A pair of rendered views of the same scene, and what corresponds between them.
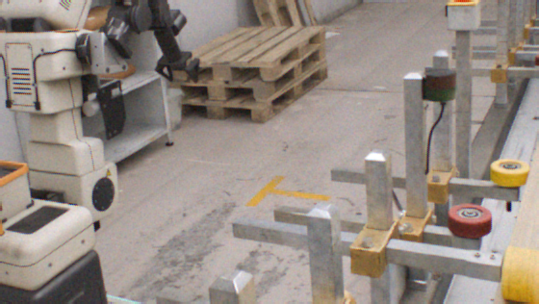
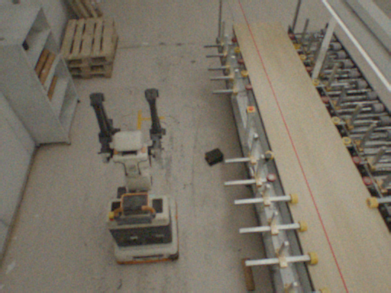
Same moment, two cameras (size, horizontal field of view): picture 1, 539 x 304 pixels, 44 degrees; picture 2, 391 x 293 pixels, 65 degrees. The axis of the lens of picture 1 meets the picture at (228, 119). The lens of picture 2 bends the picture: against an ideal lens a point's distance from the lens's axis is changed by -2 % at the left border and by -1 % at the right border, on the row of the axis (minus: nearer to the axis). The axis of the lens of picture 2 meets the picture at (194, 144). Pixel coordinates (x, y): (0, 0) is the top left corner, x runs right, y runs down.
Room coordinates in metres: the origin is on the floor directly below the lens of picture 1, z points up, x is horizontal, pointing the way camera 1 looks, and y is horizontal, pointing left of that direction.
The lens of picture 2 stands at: (0.25, 0.97, 3.21)
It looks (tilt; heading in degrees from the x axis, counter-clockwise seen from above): 50 degrees down; 326
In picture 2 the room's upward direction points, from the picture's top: 2 degrees counter-clockwise
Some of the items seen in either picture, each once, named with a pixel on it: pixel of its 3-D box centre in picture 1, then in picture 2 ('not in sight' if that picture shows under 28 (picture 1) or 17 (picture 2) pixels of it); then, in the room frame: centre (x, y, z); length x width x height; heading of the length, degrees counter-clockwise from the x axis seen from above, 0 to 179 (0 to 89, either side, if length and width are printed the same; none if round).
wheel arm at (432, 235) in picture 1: (371, 227); (248, 182); (1.25, -0.27, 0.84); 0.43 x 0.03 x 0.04; 59
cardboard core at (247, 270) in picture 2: not in sight; (248, 274); (0.78, 0.02, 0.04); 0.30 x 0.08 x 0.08; 149
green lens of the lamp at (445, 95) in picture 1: (440, 91); not in sight; (1.21, -0.41, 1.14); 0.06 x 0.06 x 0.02
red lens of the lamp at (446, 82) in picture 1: (439, 79); not in sight; (1.21, -0.41, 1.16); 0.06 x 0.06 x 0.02
